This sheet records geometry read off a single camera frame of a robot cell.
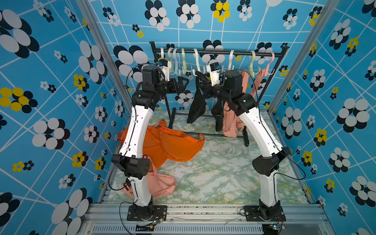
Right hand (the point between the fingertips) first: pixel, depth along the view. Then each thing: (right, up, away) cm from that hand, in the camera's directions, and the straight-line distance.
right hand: (201, 82), depth 69 cm
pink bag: (-21, -52, +6) cm, 57 cm away
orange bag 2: (-14, -35, +28) cm, 47 cm away
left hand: (-9, +2, 0) cm, 9 cm away
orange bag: (-31, -36, +25) cm, 53 cm away
